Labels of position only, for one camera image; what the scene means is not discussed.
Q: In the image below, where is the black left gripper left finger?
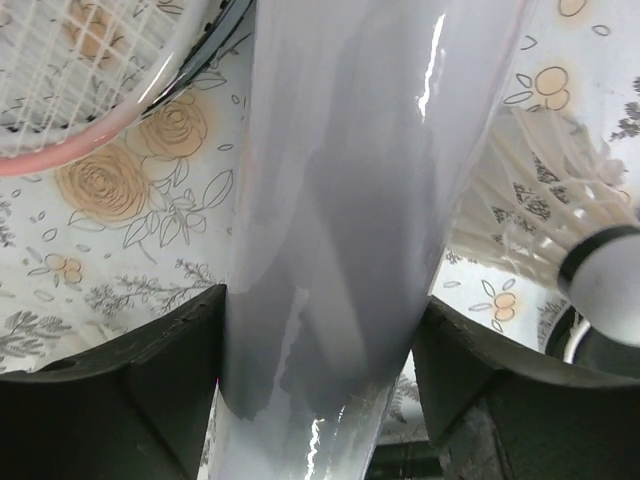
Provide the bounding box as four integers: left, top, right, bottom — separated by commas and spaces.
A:
1, 285, 226, 480

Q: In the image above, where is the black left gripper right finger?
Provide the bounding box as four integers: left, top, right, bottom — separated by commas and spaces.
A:
412, 298, 639, 479

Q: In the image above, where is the white feather shuttlecock black band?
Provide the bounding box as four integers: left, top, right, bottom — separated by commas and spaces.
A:
450, 107, 639, 347

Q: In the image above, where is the white shuttlecock tube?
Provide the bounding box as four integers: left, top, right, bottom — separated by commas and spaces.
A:
209, 1, 532, 479

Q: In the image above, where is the pink frame badminton racket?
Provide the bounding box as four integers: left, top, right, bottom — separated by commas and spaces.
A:
1, 1, 222, 176

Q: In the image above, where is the black frame badminton racket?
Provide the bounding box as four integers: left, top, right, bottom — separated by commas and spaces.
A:
142, 0, 254, 118

